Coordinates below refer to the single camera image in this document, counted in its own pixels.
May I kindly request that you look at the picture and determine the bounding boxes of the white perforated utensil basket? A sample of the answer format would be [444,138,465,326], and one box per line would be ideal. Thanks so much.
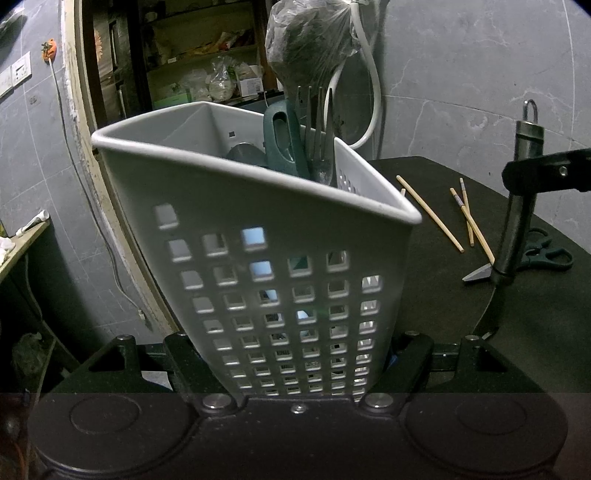
[91,102,423,402]

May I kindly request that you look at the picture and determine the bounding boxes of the cluttered storage shelf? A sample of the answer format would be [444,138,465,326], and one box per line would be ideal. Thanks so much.
[139,0,278,109]

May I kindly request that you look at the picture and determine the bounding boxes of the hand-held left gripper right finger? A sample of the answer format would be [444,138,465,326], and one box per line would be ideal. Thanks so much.
[360,331,525,412]

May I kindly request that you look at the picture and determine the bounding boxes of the large clear plastic bag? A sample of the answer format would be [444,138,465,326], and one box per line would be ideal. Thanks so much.
[264,0,365,88]

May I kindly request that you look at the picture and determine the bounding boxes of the large metal spoon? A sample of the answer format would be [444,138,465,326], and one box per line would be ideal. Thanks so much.
[225,142,269,168]

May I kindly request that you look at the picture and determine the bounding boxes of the grey handled peeler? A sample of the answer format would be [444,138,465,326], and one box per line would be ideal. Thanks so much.
[463,99,546,288]

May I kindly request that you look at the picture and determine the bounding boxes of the white tube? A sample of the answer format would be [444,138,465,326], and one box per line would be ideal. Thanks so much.
[15,210,50,238]

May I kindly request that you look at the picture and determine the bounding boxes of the pale door frame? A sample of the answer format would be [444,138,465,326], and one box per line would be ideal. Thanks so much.
[60,0,181,333]

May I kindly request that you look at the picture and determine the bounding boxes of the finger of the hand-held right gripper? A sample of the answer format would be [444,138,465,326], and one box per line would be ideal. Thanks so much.
[502,148,591,198]

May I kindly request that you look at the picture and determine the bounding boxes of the dark handled scissors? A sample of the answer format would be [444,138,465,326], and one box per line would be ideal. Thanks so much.
[521,227,574,271]

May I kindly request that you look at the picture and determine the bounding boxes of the pale wooden counter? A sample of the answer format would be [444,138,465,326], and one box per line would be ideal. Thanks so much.
[0,219,51,278]

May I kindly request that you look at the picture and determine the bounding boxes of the metal fork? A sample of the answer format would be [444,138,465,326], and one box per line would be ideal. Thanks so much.
[295,84,335,185]

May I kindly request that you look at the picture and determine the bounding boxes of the dark wooden door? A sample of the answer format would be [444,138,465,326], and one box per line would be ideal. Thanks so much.
[92,0,153,125]

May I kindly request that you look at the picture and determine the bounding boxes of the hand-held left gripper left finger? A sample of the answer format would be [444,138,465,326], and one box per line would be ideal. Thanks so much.
[60,332,237,412]

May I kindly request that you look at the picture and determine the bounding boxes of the light green box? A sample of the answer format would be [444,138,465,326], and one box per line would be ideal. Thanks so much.
[152,90,192,109]

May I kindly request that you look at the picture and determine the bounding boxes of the white wall cable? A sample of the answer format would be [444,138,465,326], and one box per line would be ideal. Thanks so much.
[48,60,148,330]

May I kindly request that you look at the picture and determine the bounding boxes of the white hose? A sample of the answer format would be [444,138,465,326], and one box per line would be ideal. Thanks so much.
[323,0,384,148]

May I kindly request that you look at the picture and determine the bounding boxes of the green handled knife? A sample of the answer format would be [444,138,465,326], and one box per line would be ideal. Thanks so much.
[262,102,311,180]

